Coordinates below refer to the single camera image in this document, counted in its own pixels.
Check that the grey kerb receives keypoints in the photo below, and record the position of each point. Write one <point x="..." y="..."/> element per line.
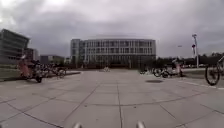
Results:
<point x="66" y="73"/>

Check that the tall lamp pole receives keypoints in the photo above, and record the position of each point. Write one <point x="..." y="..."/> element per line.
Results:
<point x="196" y="50"/>

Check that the row of trees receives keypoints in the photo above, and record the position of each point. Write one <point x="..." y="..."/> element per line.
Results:
<point x="206" y="58"/>

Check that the large grey glass-fronted building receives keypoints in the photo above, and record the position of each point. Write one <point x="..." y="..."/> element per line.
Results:
<point x="113" y="50"/>

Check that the dark stepped building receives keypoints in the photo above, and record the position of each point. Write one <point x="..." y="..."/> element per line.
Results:
<point x="11" y="45"/>

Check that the grass strip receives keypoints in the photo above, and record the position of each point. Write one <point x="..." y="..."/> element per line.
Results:
<point x="196" y="74"/>
<point x="8" y="73"/>

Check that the robot's own part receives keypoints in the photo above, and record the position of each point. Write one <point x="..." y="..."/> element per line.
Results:
<point x="140" y="125"/>
<point x="77" y="125"/>

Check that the dark manhole cover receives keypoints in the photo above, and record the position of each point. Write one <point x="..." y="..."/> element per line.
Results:
<point x="154" y="81"/>

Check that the low grey building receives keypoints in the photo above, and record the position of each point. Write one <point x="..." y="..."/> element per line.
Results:
<point x="51" y="59"/>

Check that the grey paved plaza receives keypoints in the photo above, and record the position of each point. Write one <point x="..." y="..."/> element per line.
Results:
<point x="110" y="96"/>

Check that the bicycle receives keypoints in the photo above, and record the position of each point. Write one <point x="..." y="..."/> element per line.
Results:
<point x="206" y="75"/>

